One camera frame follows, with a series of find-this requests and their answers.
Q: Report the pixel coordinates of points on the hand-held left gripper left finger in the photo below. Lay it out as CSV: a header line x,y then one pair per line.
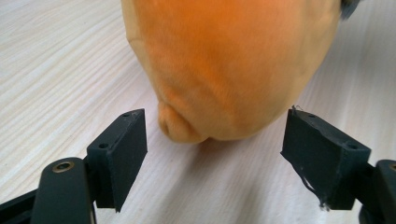
x,y
121,158

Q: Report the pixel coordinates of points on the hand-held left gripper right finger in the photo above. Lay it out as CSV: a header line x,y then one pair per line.
x,y
323,155

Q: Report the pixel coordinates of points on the orange plush toy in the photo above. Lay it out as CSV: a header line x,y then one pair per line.
x,y
230,65

